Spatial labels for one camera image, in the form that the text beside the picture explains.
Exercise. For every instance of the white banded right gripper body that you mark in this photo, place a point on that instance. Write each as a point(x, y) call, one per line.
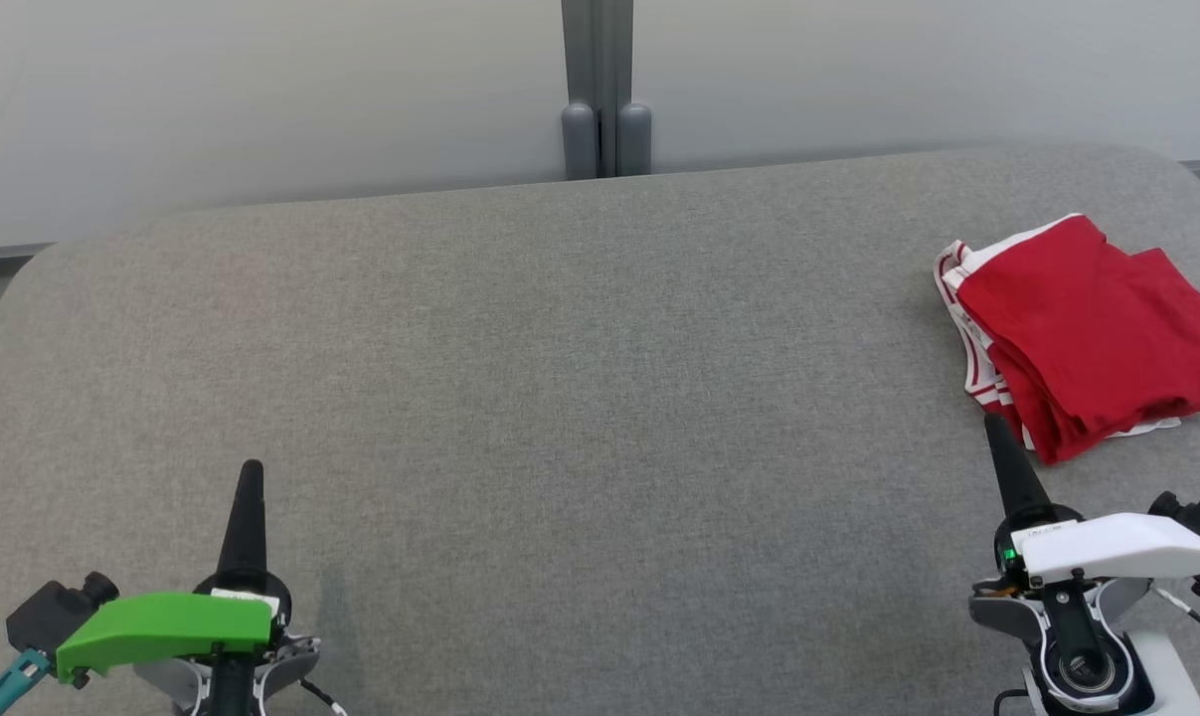
point(1116, 547)

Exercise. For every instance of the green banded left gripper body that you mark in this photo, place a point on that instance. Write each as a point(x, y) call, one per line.
point(162, 626)

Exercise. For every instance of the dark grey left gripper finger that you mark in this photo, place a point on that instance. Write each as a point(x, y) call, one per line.
point(244, 527)

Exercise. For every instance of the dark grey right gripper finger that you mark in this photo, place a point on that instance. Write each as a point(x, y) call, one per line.
point(1015, 477)

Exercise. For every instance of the red lettered basketball jersey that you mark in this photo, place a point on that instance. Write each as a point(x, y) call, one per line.
point(969, 348)

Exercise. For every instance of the red shorts with white stripes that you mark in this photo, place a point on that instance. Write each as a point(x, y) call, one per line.
point(1077, 318)

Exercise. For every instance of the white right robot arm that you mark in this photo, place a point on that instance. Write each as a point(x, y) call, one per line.
point(1077, 656)

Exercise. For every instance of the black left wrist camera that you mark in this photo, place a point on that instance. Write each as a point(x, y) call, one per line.
point(53, 607)

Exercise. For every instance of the teal left camera connector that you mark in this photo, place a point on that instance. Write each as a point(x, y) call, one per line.
point(13, 681)

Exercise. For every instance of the grey metal partition post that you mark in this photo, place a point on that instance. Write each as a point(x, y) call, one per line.
point(604, 89)

